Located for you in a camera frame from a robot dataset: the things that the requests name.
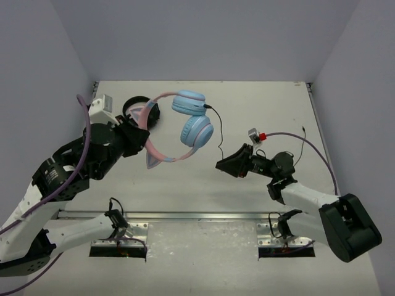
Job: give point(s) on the black headphones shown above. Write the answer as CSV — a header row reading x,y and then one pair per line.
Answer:
x,y
133,107

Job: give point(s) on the metal rail strip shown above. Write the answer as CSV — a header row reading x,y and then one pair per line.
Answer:
x,y
84,215

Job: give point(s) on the pink blue cat-ear headphones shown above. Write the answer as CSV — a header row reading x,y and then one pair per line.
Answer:
x,y
196,131

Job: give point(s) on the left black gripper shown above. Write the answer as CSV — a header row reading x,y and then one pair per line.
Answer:
x,y
134,137

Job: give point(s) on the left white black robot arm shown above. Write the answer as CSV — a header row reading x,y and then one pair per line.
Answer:
x,y
27,245

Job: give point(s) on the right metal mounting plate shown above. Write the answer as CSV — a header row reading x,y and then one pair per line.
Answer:
x,y
269,236

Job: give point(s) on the metal mounting plate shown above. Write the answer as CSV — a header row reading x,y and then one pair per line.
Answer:
x,y
136,236
269,236

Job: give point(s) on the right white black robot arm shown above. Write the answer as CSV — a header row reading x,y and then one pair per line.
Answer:
x,y
340,222

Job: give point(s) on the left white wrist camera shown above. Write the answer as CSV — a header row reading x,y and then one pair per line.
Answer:
x,y
100,110

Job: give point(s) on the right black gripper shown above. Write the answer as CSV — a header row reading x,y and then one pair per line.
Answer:
x,y
238,164

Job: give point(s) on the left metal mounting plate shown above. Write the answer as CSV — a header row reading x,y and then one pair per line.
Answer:
x,y
136,236

